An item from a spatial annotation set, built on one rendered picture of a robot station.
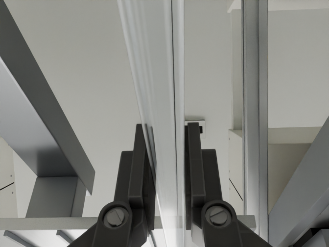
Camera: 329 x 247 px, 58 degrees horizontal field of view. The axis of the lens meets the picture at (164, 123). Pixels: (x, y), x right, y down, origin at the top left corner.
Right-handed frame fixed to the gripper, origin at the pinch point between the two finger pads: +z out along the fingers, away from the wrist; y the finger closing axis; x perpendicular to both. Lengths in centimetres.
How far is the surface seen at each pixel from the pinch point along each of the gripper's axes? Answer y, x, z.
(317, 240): 21.0, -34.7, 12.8
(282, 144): 24, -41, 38
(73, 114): -72, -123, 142
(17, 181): -115, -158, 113
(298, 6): 38, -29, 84
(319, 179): 17.0, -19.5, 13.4
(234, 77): 18, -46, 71
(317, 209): 18.0, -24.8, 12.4
